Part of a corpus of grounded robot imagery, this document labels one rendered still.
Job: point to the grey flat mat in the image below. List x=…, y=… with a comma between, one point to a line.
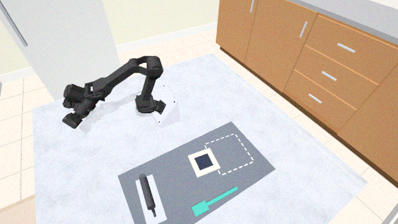
x=179, y=187

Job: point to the cream square tile with dark blue centre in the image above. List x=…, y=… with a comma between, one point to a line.
x=203, y=162

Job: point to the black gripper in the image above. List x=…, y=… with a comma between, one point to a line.
x=75, y=119

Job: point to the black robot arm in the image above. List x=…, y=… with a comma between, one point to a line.
x=102, y=87

